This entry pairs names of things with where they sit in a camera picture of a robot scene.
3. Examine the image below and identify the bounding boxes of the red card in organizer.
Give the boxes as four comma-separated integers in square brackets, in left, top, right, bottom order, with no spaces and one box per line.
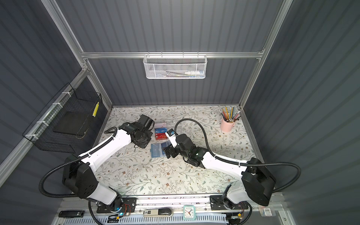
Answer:
[155,133,168,140]

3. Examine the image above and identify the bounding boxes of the pink pencil cup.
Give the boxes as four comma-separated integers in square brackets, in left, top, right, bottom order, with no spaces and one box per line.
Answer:
[220,119,235,133]

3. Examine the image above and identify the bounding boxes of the coloured pencils in cup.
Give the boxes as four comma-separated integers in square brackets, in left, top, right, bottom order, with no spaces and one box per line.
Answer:
[220,106,241,123]

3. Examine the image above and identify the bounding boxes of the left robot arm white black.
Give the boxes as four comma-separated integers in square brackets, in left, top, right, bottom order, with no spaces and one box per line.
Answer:
[62,114,155,205]

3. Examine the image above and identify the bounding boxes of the white wire mesh basket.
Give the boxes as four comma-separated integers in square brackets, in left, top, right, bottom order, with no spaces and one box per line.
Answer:
[143,55,208,79]

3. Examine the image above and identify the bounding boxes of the silver black device on rail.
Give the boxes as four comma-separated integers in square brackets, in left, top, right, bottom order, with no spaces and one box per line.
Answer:
[143,208,173,217]

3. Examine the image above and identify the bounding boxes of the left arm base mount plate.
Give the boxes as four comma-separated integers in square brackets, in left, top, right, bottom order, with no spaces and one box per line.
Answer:
[96,197,137,214]

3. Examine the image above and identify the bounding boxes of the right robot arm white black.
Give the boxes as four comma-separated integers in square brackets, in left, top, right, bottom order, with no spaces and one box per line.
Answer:
[164,131,276,208]

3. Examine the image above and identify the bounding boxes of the black flat pad in basket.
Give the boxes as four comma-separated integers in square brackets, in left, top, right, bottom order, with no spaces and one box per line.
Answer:
[53,112,88,136]

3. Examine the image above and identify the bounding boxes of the pink card in organizer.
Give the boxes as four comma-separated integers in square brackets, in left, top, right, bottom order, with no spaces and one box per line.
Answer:
[154,122,167,129]

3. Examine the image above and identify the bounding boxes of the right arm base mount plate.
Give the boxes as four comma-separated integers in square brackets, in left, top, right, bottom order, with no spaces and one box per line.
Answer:
[210,195,249,211]

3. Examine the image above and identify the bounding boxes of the blue leather card holder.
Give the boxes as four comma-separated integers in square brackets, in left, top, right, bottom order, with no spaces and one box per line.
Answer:
[151,141,171,158]

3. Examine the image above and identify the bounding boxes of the black stapler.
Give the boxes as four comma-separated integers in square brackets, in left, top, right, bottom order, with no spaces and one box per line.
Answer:
[58,210,85,218]

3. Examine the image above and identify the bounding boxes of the yellow tag on basket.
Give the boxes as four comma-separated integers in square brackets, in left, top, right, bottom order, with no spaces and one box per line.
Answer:
[92,102,99,117]

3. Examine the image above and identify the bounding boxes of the floral patterned table mat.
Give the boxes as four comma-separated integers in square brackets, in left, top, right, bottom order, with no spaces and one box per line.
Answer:
[95,106,255,195]

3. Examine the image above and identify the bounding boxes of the clear acrylic organizer box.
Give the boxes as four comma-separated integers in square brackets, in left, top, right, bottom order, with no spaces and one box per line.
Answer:
[153,120,177,141]

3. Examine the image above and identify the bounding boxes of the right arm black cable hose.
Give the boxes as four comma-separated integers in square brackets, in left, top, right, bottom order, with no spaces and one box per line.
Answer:
[174,118,302,225]

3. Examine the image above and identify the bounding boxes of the small clear packet with label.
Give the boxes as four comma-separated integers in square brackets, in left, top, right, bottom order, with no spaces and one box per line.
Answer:
[258,206,276,217]

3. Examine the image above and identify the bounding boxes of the blue card in organizer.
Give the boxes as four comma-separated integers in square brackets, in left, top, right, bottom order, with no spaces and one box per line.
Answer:
[155,127,167,134]

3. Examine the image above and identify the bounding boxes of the black wire wall basket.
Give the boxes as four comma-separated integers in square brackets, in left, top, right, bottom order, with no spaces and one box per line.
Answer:
[22,85,106,154]

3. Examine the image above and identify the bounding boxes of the pens in white basket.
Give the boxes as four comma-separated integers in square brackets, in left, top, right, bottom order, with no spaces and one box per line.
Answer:
[166,70,205,78]

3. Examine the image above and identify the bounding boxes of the small teal desk clock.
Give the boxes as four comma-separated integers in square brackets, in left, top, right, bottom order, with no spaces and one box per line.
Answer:
[183,205,196,220]

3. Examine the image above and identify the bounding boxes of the right wrist camera white housing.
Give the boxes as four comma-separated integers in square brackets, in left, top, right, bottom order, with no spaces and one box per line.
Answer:
[166,129,178,148]

